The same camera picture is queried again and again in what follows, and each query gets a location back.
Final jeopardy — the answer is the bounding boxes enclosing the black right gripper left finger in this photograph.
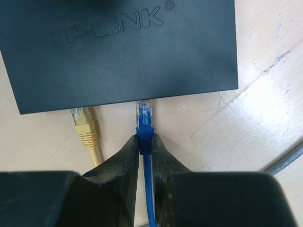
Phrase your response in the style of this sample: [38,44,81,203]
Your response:
[0,135,139,227]

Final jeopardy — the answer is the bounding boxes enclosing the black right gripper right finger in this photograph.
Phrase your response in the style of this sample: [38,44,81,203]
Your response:
[151,134,297,227]

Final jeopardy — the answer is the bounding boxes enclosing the blue ethernet cable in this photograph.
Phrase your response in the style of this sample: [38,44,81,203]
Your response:
[134,100,157,227]

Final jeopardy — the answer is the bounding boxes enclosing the yellow ethernet cable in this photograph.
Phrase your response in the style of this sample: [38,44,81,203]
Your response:
[71,106,104,167]

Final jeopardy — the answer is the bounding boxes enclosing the black network switch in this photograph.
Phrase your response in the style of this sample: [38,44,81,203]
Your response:
[0,0,238,114]

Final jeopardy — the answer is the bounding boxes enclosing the grey ethernet cable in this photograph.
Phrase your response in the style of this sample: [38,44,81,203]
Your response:
[260,141,303,177]

